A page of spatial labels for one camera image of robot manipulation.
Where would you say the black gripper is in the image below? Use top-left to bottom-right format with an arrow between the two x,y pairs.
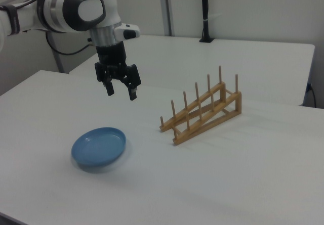
94,40 -> 142,101

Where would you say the blue round plate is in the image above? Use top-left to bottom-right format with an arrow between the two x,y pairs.
70,126 -> 128,167

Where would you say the wooden plate rack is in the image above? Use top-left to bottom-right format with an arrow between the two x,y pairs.
159,65 -> 242,146

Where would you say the black pole with base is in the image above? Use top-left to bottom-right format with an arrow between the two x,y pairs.
199,0 -> 215,43

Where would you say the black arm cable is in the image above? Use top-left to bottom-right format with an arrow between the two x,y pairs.
45,31 -> 96,57

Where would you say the grey wall frame post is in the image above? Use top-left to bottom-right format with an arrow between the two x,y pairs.
158,0 -> 176,37

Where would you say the black velcro strap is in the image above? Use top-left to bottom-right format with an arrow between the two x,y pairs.
1,4 -> 21,36

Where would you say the black cable with blue plug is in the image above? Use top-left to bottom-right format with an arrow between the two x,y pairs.
305,82 -> 317,108

